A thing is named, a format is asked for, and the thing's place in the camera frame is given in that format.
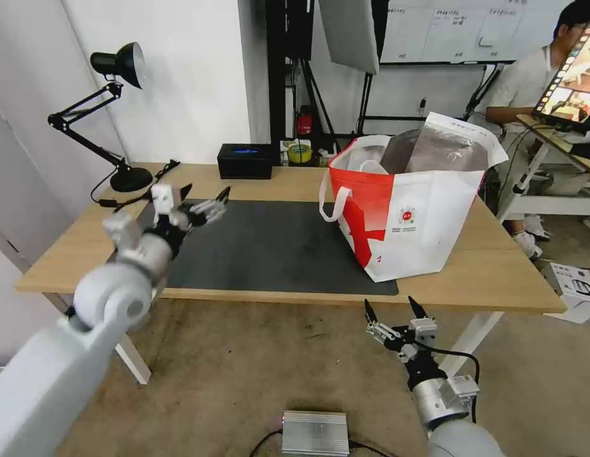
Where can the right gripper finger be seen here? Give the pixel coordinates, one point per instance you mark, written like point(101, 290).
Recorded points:
point(416, 310)
point(384, 334)

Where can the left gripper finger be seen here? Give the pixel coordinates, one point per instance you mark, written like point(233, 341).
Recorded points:
point(210, 209)
point(185, 191)

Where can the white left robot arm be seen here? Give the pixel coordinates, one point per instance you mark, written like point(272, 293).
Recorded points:
point(62, 371)

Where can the white and red takeout bag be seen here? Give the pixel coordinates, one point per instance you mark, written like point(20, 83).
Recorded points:
point(418, 228)

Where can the white printed plastic bag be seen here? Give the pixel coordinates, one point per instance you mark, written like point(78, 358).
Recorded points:
point(461, 131)

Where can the white table leg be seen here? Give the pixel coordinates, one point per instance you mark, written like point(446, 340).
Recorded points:
point(133, 359)
point(471, 343)

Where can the black tissue box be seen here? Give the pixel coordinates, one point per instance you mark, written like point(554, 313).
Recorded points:
point(245, 166)

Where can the black desk lamp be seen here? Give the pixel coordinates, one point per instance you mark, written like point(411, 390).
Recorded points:
point(131, 181)

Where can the black desk mat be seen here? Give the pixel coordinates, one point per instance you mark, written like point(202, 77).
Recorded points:
point(276, 247)

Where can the yellow tape roll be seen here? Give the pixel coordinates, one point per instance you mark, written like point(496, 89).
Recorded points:
point(293, 155)

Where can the silver power supply box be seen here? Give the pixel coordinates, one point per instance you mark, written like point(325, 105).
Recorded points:
point(316, 431)

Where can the red canister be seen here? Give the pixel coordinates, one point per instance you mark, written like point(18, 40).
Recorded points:
point(305, 124)

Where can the black tripod stand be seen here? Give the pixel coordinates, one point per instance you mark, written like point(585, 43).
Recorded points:
point(317, 97)

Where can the white cardboard box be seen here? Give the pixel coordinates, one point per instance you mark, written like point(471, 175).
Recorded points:
point(573, 290)

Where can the white softbox panel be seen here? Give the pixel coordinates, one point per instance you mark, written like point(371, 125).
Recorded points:
point(352, 33)

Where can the person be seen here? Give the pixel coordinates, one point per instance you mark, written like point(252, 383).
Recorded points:
point(518, 85)

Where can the computer monitor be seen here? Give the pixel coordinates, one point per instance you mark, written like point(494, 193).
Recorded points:
point(571, 81)

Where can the whiteboard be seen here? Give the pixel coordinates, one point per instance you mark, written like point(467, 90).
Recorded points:
point(442, 33)

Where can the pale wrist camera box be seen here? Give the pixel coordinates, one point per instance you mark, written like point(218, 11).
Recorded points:
point(424, 330)
point(162, 197)

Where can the black metal rack frame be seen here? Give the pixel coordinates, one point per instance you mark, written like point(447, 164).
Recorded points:
point(276, 71)

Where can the wooden desk with white frame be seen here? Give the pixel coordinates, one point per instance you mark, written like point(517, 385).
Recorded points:
point(561, 145)

